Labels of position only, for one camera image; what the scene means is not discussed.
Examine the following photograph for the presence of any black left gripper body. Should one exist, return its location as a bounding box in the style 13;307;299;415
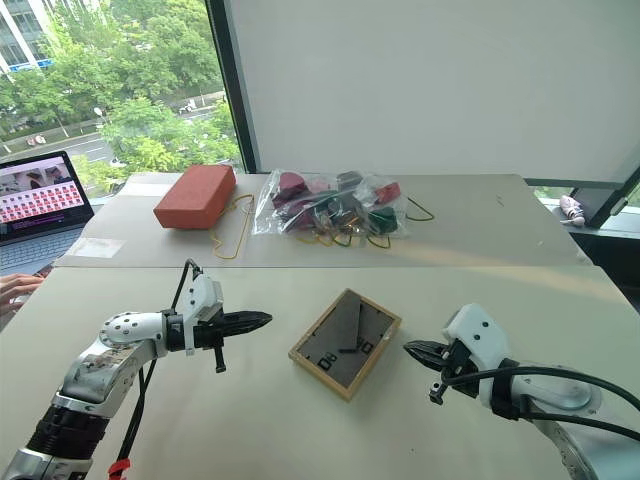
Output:
191;310;232;374

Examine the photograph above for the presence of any open laptop computer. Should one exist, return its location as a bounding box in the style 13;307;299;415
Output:
0;150;96;277

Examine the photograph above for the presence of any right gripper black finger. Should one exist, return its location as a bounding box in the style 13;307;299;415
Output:
402;339;447;359
405;348;446;374

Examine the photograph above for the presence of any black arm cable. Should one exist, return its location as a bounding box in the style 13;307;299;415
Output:
441;366;640;432
110;258;205;480

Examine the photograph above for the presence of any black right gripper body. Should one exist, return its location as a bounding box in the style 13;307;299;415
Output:
428;337;482;406

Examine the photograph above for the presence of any clear bag of toy blocks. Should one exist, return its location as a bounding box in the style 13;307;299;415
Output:
251;168;412;250

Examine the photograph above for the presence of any small clear plastic sleeve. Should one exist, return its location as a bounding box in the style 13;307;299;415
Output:
73;237;127;260

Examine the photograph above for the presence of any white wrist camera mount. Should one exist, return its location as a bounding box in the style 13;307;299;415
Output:
180;274;224;357
441;302;511;372

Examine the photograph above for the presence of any bystander bare hand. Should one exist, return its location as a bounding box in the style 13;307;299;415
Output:
0;272;46;317

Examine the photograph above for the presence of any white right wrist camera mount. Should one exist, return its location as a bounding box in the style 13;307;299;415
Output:
441;302;511;372

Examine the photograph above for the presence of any short yellow rubber string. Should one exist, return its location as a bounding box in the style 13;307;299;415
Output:
403;196;436;223

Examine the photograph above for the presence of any black window frame post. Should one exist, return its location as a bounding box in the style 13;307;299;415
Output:
204;0;259;175

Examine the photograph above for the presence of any wooden picture frame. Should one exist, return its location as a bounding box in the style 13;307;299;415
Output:
287;287;403;403

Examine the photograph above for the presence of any red brick block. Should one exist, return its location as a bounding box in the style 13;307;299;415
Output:
152;164;238;232

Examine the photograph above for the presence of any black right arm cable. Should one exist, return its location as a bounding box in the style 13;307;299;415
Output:
441;366;640;432

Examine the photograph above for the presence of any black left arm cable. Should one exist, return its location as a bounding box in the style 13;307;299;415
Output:
110;258;205;480

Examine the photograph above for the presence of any pink object on windowsill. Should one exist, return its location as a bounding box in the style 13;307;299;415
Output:
558;194;586;227

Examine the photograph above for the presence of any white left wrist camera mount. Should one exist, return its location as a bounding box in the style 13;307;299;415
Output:
180;274;224;357

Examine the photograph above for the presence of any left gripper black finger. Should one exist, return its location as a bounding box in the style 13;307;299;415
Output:
222;321;271;338
222;309;274;325

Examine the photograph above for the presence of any long yellow rubber string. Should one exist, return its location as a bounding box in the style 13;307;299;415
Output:
209;192;257;260

